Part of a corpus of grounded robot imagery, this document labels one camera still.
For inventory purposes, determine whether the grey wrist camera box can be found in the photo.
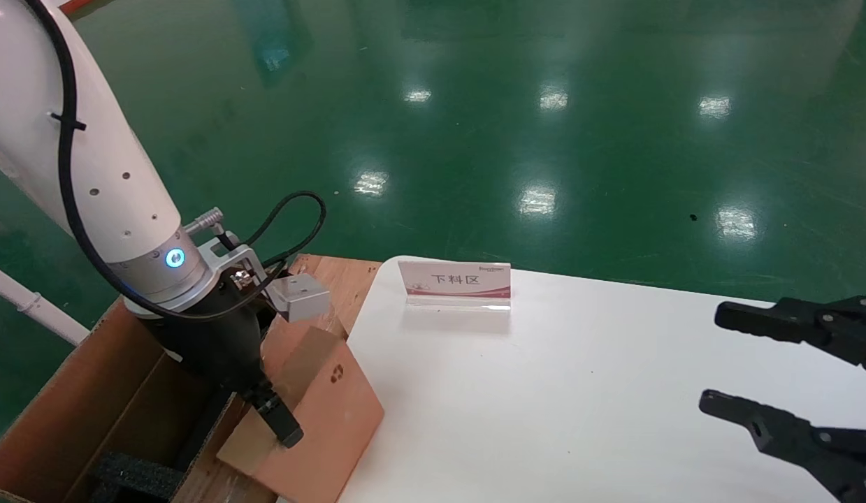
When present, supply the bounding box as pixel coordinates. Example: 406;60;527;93
265;274;333;323

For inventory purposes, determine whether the acrylic sign with red print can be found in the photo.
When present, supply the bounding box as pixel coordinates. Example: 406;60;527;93
398;260;512;312

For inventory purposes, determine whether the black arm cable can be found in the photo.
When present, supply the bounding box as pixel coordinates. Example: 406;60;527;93
24;0;329;322

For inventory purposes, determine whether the large open cardboard box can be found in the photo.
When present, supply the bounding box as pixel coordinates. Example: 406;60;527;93
0;297;280;503

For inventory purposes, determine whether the wooden board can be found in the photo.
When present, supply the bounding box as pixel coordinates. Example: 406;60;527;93
286;254;383;340

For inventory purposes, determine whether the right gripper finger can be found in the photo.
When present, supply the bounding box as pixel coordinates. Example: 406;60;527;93
698;389;866;503
714;296;866;378

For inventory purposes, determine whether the white plastic pipe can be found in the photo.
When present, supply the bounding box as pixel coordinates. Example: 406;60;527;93
0;262;91;347

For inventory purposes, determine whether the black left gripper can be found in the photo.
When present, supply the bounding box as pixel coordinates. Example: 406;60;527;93
129;269;305;449

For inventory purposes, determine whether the black foam insert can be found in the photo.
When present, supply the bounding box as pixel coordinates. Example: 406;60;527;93
90;451;186;503

